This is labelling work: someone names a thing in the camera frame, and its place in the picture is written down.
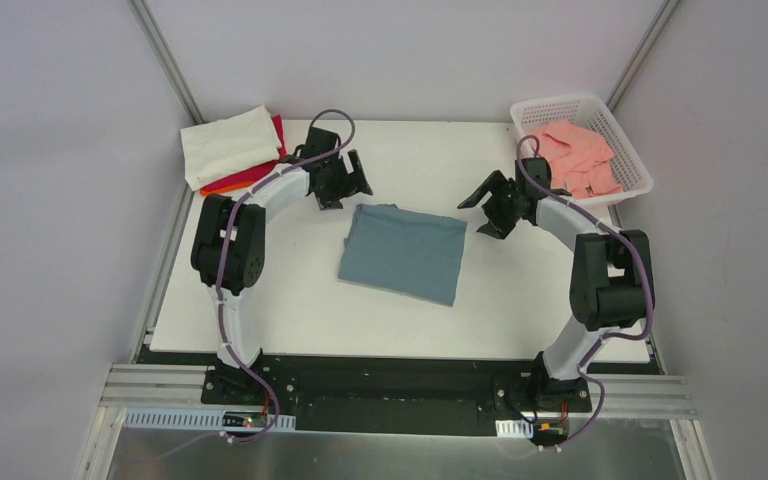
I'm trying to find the blue-grey t-shirt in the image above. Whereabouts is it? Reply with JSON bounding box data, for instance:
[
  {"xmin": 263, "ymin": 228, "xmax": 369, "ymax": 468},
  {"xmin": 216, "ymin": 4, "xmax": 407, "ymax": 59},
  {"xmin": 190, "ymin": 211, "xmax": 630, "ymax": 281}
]
[{"xmin": 337, "ymin": 204, "xmax": 467, "ymax": 307}]

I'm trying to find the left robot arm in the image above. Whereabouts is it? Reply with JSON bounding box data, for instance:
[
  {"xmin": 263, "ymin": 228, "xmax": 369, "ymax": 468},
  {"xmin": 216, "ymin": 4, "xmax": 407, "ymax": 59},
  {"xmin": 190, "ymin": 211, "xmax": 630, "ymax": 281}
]
[{"xmin": 190, "ymin": 126, "xmax": 373, "ymax": 405}]

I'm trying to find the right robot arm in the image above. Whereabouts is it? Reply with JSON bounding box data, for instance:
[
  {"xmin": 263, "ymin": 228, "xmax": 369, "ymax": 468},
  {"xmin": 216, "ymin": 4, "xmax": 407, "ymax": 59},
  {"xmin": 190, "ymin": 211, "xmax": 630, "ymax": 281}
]
[{"xmin": 458, "ymin": 157, "xmax": 654, "ymax": 410}]

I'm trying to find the red folded t-shirt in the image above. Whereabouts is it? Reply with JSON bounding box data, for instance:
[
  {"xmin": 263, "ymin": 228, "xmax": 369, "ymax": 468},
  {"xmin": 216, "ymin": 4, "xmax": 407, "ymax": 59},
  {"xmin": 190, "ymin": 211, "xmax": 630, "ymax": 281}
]
[{"xmin": 199, "ymin": 115, "xmax": 287, "ymax": 196}]

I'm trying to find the pink t-shirt in basket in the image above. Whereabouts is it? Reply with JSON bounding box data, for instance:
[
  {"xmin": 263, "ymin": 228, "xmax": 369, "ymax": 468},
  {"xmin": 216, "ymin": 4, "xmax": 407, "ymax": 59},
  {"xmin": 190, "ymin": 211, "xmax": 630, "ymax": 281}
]
[{"xmin": 527, "ymin": 119, "xmax": 624, "ymax": 199}]

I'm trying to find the white plastic basket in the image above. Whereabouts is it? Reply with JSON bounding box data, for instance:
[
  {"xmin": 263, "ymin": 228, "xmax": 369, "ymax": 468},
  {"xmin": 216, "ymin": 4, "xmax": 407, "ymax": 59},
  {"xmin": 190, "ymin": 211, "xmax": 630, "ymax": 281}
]
[{"xmin": 510, "ymin": 94, "xmax": 654, "ymax": 209}]

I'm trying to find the white folded t-shirt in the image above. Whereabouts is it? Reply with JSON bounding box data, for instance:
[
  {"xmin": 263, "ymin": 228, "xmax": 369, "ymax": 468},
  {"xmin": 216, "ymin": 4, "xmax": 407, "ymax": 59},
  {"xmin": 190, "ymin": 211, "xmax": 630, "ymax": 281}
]
[{"xmin": 180, "ymin": 106, "xmax": 282, "ymax": 191}]

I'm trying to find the orange folded t-shirt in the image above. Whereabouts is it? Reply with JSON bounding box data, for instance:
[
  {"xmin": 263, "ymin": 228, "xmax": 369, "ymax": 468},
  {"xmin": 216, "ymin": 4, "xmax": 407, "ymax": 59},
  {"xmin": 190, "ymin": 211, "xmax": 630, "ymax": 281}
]
[{"xmin": 199, "ymin": 147, "xmax": 287, "ymax": 196}]

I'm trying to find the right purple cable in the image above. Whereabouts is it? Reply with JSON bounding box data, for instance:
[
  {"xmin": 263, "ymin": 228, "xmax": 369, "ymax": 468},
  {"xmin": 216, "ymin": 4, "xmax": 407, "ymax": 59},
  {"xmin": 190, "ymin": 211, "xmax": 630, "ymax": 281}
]
[{"xmin": 515, "ymin": 134, "xmax": 657, "ymax": 453}]

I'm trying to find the purple cable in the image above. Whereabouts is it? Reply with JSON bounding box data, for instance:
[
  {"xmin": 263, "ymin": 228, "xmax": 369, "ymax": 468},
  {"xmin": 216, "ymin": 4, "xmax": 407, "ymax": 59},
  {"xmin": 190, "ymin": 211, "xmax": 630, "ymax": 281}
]
[
  {"xmin": 215, "ymin": 108, "xmax": 357, "ymax": 446},
  {"xmin": 515, "ymin": 134, "xmax": 657, "ymax": 453}
]

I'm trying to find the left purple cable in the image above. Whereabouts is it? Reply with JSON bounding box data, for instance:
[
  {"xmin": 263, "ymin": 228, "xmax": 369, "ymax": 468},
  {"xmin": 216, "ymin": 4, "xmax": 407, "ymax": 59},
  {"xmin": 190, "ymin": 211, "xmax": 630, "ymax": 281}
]
[{"xmin": 215, "ymin": 108, "xmax": 357, "ymax": 446}]

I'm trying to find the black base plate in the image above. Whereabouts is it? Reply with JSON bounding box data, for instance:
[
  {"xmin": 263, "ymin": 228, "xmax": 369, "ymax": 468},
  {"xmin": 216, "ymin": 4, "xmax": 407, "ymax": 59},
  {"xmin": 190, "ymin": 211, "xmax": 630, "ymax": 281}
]
[{"xmin": 201, "ymin": 354, "xmax": 592, "ymax": 436}]

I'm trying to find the right white cable duct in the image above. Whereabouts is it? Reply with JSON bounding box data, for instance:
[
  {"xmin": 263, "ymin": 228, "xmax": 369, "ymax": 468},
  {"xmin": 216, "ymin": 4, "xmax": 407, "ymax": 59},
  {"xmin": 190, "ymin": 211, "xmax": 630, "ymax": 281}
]
[{"xmin": 495, "ymin": 419, "xmax": 534, "ymax": 440}]

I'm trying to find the white cable duct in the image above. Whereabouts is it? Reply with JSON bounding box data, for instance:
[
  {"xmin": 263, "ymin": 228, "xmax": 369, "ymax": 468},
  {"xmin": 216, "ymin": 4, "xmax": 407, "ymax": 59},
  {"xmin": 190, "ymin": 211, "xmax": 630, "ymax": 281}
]
[
  {"xmin": 123, "ymin": 407, "xmax": 274, "ymax": 433},
  {"xmin": 495, "ymin": 419, "xmax": 534, "ymax": 440}
]

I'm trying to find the aluminium frame rail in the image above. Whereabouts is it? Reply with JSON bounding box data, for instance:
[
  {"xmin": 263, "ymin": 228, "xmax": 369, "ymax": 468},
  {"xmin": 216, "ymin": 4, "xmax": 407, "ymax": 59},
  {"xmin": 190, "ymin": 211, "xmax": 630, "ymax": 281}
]
[{"xmin": 100, "ymin": 364, "xmax": 207, "ymax": 408}]

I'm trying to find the left white cable duct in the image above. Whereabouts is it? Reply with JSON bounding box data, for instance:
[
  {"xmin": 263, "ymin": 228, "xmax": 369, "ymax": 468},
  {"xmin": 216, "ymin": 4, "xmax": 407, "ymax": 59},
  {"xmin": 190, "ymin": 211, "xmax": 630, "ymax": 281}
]
[{"xmin": 123, "ymin": 407, "xmax": 274, "ymax": 433}]

